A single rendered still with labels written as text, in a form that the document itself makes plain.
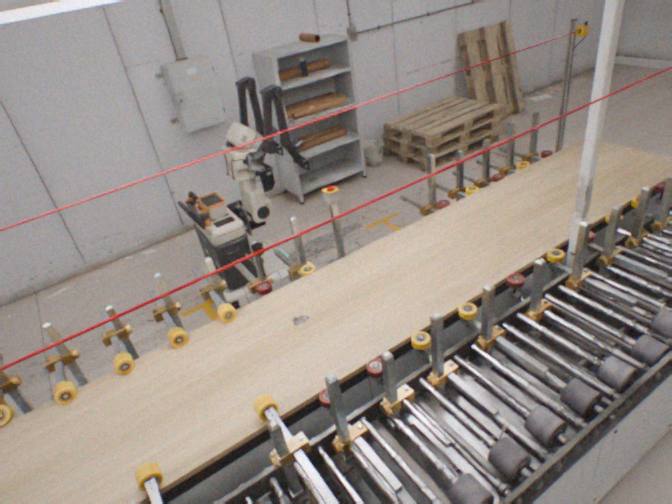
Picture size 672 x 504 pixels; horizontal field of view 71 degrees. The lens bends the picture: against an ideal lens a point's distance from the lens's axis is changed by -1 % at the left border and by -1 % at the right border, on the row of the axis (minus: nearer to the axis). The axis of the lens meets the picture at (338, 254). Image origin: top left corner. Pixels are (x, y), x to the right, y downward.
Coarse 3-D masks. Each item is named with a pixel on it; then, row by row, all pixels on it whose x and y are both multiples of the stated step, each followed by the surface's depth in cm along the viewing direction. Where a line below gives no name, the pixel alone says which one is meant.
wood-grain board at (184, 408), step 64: (512, 192) 296; (576, 192) 286; (640, 192) 275; (384, 256) 257; (448, 256) 249; (512, 256) 241; (256, 320) 228; (320, 320) 221; (384, 320) 215; (128, 384) 204; (192, 384) 199; (256, 384) 194; (320, 384) 189; (0, 448) 184; (64, 448) 180; (128, 448) 176; (192, 448) 172
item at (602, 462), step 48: (624, 240) 253; (528, 336) 220; (480, 384) 208; (528, 432) 180; (576, 432) 176; (624, 432) 191; (336, 480) 174; (480, 480) 167; (528, 480) 152; (576, 480) 180
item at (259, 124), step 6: (252, 84) 342; (252, 90) 346; (252, 96) 349; (252, 102) 351; (252, 108) 355; (258, 108) 355; (258, 114) 357; (258, 120) 359; (258, 126) 361; (258, 132) 364
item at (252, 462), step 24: (624, 216) 277; (600, 240) 272; (504, 288) 234; (528, 288) 248; (480, 312) 231; (504, 312) 244; (456, 336) 227; (408, 360) 213; (360, 384) 201; (312, 408) 190; (264, 432) 180; (312, 432) 196; (240, 456) 178; (264, 456) 185; (192, 480) 169; (216, 480) 176; (240, 480) 183
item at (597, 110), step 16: (608, 0) 179; (624, 0) 178; (608, 16) 181; (608, 32) 183; (608, 48) 186; (608, 64) 189; (608, 80) 193; (592, 96) 199; (592, 112) 202; (592, 128) 205; (592, 144) 208; (592, 160) 212; (592, 176) 217; (576, 208) 228; (576, 224) 232
